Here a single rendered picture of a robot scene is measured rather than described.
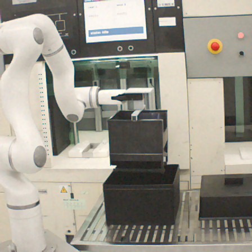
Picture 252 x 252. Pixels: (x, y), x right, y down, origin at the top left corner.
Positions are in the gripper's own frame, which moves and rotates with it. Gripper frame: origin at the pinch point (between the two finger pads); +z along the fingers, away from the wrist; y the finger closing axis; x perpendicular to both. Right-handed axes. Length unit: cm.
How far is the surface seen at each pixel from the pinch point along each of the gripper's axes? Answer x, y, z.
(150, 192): -35.0, 13.7, 4.8
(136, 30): 26.3, -29.8, -3.7
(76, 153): -35, -50, -42
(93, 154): -36, -50, -33
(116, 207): -41.2, 13.4, -8.7
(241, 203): -42, 9, 40
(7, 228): -72, -29, -80
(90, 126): -35, -120, -53
